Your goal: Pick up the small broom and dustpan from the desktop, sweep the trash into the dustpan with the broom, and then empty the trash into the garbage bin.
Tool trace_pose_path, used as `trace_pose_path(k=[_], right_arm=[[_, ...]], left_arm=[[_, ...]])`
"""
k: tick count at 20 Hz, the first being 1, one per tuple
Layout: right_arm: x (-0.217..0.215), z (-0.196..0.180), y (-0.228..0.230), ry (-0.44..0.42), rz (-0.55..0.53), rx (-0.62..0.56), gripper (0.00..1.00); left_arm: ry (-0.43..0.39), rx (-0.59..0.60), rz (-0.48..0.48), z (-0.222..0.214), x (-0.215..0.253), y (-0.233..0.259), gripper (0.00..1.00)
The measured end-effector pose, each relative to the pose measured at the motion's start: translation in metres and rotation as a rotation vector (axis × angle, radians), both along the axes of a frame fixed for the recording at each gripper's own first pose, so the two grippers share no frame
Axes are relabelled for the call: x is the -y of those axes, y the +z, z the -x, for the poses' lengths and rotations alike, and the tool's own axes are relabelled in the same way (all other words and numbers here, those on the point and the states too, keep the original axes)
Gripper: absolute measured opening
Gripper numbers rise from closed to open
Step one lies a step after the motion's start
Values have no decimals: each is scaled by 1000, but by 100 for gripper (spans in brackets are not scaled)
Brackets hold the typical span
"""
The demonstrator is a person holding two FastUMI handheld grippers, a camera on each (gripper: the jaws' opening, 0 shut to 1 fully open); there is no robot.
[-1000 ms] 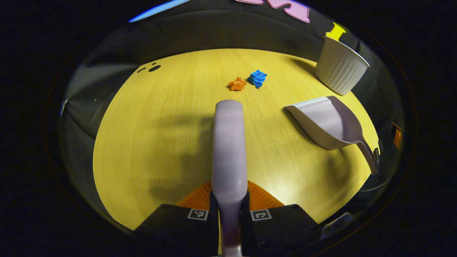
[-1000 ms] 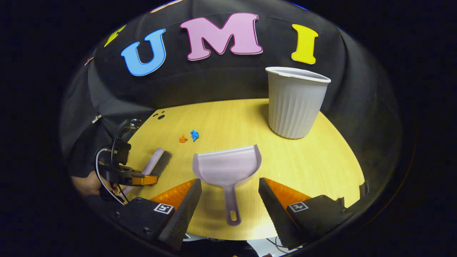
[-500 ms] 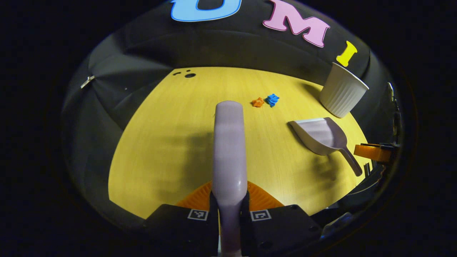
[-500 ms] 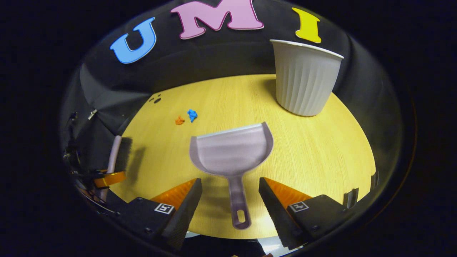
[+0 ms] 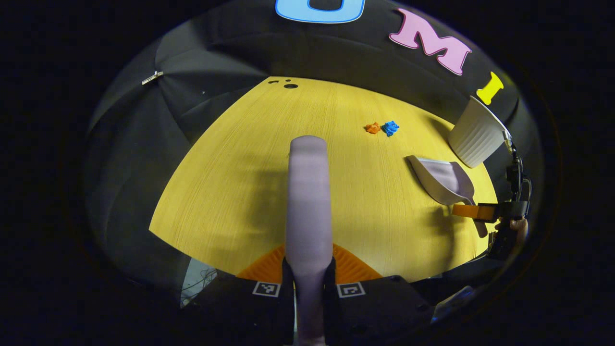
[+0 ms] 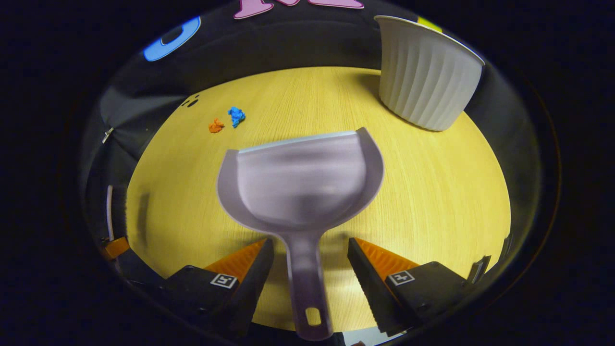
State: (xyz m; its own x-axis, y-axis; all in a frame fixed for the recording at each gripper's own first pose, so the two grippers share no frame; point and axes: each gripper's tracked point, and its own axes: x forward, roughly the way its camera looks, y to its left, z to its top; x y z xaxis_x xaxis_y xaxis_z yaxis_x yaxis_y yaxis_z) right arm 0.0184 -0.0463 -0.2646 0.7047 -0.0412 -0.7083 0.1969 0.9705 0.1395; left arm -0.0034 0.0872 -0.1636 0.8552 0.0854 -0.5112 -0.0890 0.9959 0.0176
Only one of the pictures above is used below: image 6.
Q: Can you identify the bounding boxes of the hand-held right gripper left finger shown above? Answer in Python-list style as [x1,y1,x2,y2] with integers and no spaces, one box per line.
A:
[162,238,275,338]

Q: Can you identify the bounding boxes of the white ribbed garbage bin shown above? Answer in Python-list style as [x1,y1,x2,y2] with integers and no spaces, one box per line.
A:
[374,15,486,132]

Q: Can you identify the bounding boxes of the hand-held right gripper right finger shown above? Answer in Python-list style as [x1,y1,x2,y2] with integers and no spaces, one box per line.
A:
[347,237,492,337]

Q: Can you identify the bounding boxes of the black backdrop cloth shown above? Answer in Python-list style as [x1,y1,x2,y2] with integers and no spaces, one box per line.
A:
[79,0,543,289]

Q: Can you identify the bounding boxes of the wooden desktop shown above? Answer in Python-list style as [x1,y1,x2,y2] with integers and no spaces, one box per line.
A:
[126,66,511,333]

